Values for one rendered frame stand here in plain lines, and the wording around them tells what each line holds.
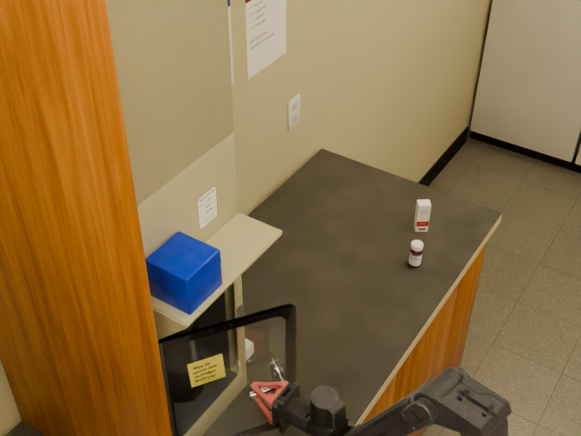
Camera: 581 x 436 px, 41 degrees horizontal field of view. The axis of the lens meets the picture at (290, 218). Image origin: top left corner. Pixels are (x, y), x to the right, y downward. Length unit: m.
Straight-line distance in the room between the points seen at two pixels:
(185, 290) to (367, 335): 0.89
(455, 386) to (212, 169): 0.62
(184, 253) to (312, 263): 1.00
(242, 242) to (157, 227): 0.22
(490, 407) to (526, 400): 2.11
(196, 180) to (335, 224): 1.10
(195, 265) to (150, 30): 0.42
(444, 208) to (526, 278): 1.30
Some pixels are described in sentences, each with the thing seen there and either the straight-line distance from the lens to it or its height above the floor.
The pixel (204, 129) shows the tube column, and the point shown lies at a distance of 1.46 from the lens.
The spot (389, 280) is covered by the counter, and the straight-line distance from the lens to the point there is 2.34.
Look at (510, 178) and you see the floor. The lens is 4.49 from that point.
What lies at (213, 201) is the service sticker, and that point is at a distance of 1.56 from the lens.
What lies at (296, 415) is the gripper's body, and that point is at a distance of 1.64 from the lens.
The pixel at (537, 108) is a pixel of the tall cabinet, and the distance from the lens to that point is 4.49.
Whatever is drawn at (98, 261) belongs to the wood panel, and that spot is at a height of 1.67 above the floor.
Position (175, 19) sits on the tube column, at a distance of 1.31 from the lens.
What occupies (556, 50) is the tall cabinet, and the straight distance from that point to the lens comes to 4.32.
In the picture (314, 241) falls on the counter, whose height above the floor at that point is 0.94.
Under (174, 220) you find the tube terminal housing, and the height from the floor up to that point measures 1.62.
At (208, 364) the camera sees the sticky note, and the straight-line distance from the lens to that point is 1.66.
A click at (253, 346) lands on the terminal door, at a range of 1.66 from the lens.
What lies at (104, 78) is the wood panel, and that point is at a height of 2.04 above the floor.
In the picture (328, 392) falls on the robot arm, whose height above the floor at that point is 1.30.
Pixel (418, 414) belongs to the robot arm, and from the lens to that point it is 1.27.
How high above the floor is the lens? 2.54
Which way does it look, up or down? 39 degrees down
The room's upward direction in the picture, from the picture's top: straight up
